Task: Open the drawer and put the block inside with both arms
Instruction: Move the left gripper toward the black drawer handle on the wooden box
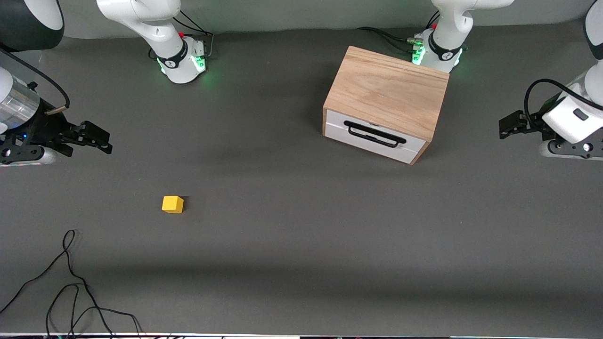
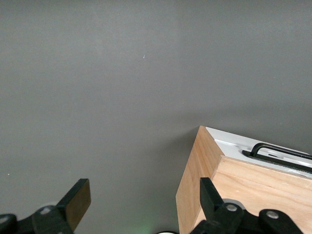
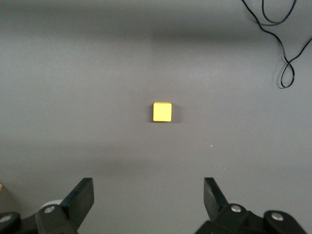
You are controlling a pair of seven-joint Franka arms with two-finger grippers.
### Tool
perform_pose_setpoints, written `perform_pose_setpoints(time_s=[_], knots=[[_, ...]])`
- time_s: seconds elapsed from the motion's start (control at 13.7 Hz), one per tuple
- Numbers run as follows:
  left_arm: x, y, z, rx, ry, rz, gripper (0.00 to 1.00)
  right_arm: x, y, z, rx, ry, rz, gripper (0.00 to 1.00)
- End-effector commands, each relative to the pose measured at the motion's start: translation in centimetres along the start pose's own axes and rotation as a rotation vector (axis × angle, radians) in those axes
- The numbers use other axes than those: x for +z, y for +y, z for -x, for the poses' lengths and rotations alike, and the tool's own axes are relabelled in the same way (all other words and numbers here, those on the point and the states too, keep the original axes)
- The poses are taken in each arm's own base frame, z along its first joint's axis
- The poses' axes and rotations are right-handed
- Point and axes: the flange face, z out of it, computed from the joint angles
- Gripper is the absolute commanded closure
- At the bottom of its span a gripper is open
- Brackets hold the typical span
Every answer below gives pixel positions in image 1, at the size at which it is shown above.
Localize long black left base cable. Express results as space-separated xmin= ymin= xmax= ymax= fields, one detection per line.
xmin=357 ymin=26 xmax=421 ymax=53

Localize wooden drawer cabinet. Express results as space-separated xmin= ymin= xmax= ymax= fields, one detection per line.
xmin=323 ymin=46 xmax=450 ymax=165

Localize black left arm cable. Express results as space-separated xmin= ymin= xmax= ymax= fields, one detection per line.
xmin=524 ymin=78 xmax=603 ymax=133

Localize black right arm base cable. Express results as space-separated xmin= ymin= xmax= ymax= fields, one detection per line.
xmin=172 ymin=9 xmax=215 ymax=60

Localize thin black curved cable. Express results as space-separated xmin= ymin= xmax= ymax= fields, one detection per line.
xmin=46 ymin=282 xmax=143 ymax=338

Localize thin black looped cable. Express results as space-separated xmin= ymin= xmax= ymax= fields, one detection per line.
xmin=0 ymin=230 xmax=116 ymax=338

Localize yellow cube block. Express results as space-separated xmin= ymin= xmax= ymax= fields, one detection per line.
xmin=162 ymin=195 xmax=185 ymax=214

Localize white drawer with black handle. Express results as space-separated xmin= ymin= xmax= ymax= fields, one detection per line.
xmin=325 ymin=109 xmax=427 ymax=164

